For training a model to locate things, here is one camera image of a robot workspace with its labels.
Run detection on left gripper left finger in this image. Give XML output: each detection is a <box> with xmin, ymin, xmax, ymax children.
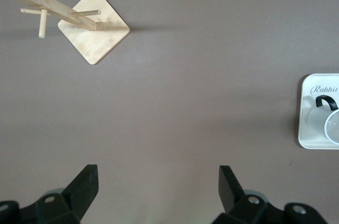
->
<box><xmin>35</xmin><ymin>164</ymin><xmax>100</xmax><ymax>224</ymax></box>

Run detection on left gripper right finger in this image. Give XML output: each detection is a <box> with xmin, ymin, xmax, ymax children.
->
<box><xmin>213</xmin><ymin>165</ymin><xmax>268</xmax><ymax>224</ymax></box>

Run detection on white smiley cup black handle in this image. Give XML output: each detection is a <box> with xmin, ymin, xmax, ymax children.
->
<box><xmin>307</xmin><ymin>95</ymin><xmax>339</xmax><ymax>145</ymax></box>

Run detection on cream plastic tray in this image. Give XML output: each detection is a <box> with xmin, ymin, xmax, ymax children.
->
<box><xmin>297</xmin><ymin>73</ymin><xmax>339</xmax><ymax>150</ymax></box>

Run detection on wooden mug tree rack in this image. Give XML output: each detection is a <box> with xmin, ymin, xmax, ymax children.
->
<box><xmin>0</xmin><ymin>0</ymin><xmax>131</xmax><ymax>65</ymax></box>

